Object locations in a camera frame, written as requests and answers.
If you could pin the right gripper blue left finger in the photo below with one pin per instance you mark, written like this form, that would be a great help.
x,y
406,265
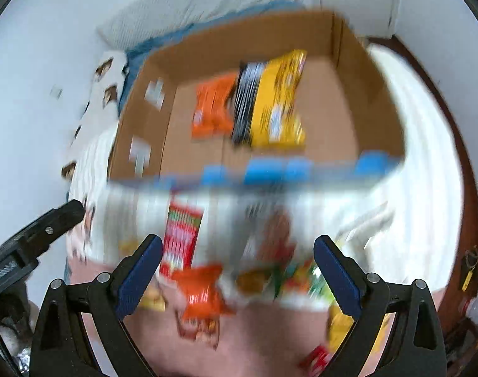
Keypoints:
x,y
133,275

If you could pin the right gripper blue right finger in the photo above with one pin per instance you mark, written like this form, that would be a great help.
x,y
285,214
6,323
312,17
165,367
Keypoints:
x,y
342,274

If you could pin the yellow cracker packet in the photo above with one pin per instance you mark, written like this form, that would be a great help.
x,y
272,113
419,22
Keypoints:
x,y
152,298

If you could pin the small yellow snack packet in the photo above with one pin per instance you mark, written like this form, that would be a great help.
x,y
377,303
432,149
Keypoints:
x,y
340,324

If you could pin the colourful fruit candy bag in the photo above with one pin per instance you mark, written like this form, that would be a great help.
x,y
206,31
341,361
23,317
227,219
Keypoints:
x,y
304,279

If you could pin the orange snack packet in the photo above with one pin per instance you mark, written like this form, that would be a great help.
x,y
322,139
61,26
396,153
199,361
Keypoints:
x,y
212,115
203,297

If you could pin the small red triangle packet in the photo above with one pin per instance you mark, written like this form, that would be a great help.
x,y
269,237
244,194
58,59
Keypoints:
x,y
316,361

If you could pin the red stick snack packet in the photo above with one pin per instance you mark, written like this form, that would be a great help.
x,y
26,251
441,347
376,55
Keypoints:
x,y
180,238

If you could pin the brown snack packet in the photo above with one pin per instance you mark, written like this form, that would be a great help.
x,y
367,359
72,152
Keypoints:
x,y
202,331

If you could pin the large yellow black snack bag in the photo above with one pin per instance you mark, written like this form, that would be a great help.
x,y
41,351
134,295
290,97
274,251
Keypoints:
x,y
264,111

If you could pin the clear white wafer packet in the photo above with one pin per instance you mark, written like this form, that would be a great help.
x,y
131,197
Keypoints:
x,y
359,233

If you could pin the white oat cookie packet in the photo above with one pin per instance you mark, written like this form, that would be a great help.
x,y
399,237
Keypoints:
x,y
269,240

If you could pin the bear print long pillow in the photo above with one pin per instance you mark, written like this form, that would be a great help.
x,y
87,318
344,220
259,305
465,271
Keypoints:
x,y
101,110

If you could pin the cardboard milk box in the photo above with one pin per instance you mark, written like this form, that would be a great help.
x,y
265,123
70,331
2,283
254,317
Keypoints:
x,y
351,122

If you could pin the wall socket by bed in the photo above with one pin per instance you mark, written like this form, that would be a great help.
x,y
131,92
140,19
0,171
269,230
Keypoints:
x,y
56,92

